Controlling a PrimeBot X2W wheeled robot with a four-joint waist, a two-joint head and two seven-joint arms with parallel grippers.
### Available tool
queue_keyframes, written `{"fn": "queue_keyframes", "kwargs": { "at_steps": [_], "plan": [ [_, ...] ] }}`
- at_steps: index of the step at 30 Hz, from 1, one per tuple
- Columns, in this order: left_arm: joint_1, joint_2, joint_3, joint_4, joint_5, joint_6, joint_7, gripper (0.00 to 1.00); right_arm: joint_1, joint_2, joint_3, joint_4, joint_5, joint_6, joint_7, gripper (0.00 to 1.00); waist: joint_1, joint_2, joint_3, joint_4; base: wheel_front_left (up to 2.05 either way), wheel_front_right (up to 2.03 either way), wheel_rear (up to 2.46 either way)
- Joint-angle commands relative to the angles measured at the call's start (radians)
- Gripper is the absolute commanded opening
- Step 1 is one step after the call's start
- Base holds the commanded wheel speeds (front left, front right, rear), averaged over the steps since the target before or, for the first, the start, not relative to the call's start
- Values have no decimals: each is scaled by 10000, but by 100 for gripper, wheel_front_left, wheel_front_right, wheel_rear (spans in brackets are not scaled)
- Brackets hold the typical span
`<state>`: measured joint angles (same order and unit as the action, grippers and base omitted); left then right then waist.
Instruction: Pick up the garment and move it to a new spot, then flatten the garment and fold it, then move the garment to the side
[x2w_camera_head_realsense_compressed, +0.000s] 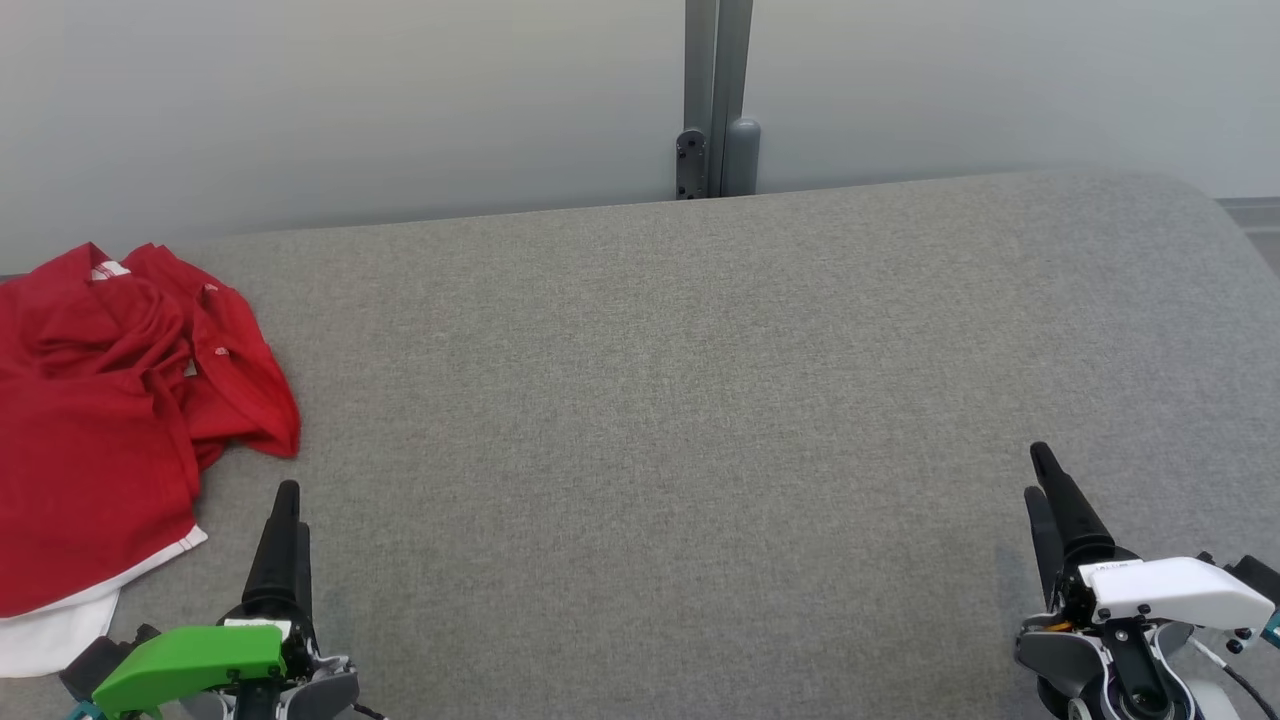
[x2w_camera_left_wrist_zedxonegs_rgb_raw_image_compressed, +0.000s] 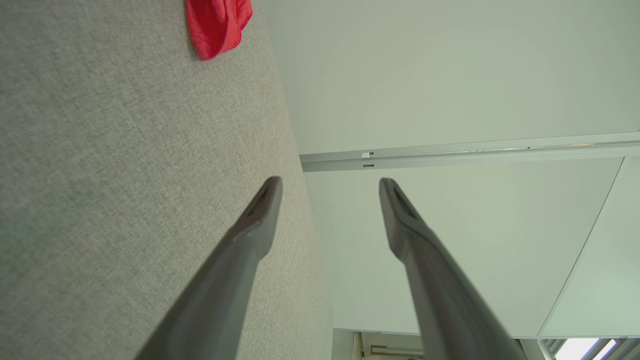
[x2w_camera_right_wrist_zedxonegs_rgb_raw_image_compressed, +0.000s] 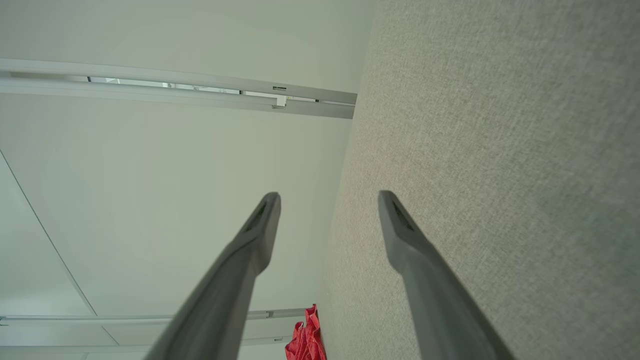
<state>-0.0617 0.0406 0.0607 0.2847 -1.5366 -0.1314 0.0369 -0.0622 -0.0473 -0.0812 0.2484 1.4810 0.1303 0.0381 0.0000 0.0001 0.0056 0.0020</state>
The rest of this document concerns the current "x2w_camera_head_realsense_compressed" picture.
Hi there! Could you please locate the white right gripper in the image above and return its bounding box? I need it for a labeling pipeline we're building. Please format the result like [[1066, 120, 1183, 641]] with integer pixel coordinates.
[[1024, 442, 1277, 627]]

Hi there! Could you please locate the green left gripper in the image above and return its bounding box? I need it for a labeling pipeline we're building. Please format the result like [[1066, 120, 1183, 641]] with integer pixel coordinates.
[[92, 480, 322, 717]]

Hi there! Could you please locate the red basketball jersey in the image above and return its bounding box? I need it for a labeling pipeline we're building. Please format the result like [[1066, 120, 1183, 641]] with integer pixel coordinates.
[[0, 240, 302, 463]]

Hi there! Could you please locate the grey rounded cylinder cap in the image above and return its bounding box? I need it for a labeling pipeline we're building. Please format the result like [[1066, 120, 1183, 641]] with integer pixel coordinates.
[[722, 117, 762, 197]]

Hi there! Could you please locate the grey bracket plate with screws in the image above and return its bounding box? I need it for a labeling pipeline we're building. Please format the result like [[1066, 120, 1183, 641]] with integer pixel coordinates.
[[676, 128, 710, 200]]

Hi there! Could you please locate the grey metal partition post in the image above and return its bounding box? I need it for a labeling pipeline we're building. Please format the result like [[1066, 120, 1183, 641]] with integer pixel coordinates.
[[684, 0, 755, 198]]

